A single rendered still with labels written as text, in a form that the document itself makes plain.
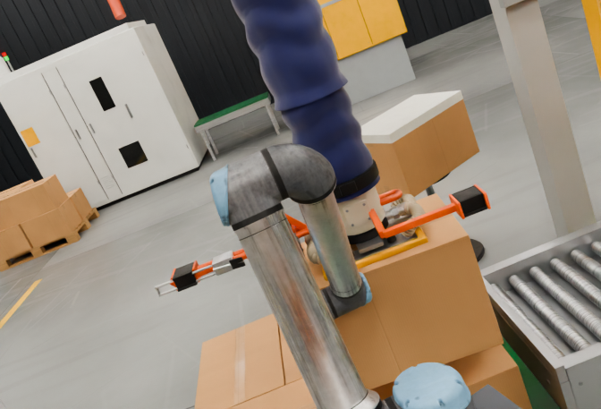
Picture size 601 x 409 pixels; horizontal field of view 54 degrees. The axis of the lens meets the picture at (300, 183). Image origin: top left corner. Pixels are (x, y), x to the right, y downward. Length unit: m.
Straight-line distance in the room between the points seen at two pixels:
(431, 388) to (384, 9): 8.19
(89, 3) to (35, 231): 5.64
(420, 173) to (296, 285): 2.28
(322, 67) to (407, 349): 0.92
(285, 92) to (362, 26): 7.48
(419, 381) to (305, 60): 0.90
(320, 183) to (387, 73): 8.15
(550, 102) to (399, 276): 1.59
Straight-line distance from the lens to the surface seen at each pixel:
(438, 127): 3.51
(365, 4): 9.18
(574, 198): 3.36
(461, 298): 1.92
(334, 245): 1.44
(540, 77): 3.12
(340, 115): 1.76
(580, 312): 2.31
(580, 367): 2.05
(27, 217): 8.76
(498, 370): 2.15
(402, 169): 3.33
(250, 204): 1.20
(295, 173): 1.21
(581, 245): 2.67
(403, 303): 1.88
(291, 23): 1.69
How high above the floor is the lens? 1.90
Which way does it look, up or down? 17 degrees down
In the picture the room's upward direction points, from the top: 23 degrees counter-clockwise
